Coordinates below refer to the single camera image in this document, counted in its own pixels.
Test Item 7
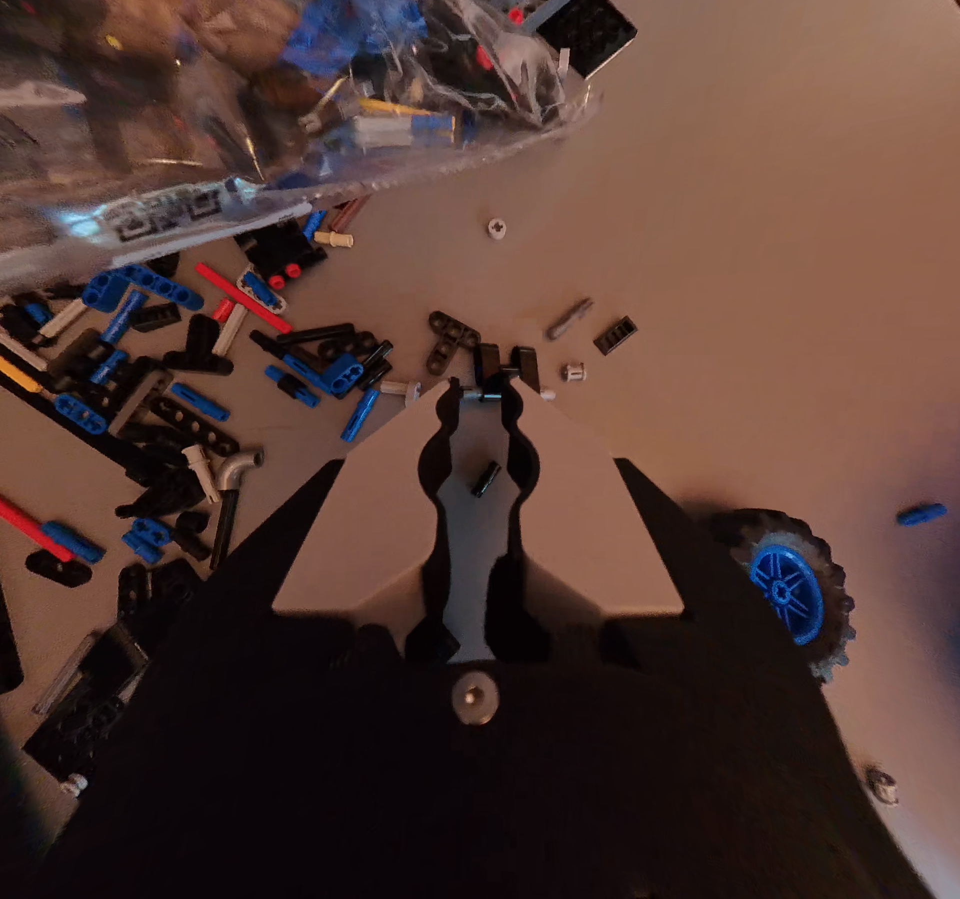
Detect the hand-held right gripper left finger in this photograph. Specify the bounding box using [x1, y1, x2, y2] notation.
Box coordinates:
[273, 379, 459, 660]

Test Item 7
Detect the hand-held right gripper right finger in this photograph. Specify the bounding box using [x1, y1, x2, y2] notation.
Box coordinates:
[492, 379, 687, 663]

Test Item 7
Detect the pile of toy building pieces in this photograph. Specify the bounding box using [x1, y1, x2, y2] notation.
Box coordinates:
[0, 202, 949, 803]

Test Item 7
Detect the clear plastic bag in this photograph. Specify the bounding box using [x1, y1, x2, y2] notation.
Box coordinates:
[0, 0, 594, 294]

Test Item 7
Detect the grey desk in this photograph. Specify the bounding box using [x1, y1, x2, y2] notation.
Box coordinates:
[0, 0, 960, 899]

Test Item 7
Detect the black toy wheel blue rim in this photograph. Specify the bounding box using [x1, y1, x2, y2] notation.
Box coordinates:
[716, 508, 856, 684]

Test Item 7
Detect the black studded toy plate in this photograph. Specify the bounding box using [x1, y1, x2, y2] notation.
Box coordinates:
[537, 0, 640, 90]

